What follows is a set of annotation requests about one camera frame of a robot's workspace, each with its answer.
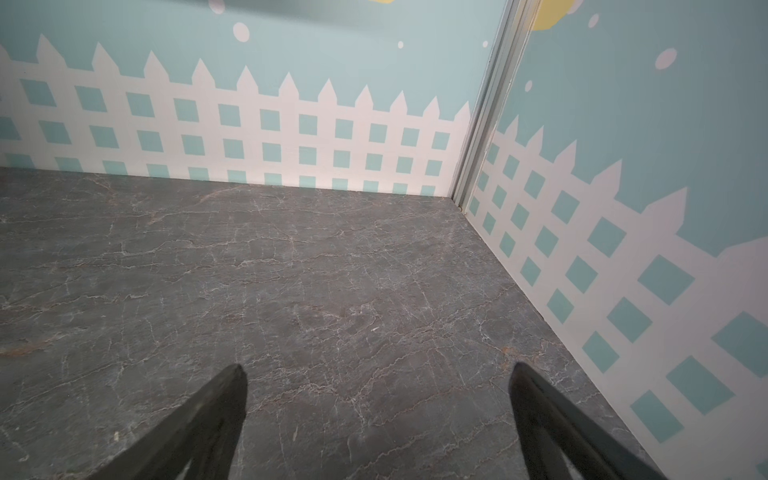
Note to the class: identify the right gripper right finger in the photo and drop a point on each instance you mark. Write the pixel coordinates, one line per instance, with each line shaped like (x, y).
(553, 431)

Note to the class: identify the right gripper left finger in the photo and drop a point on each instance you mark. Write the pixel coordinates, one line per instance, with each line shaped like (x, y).
(197, 440)

